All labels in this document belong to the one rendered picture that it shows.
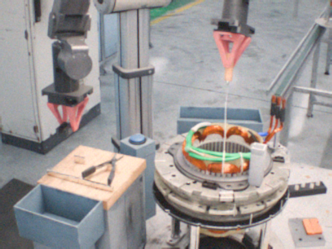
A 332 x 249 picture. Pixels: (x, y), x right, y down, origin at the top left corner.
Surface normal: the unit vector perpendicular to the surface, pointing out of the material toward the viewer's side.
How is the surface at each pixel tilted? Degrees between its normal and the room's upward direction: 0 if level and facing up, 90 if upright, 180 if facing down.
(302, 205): 0
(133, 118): 90
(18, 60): 90
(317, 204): 0
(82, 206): 90
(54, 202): 90
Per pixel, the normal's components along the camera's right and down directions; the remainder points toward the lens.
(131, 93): 0.47, 0.39
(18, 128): -0.38, 0.33
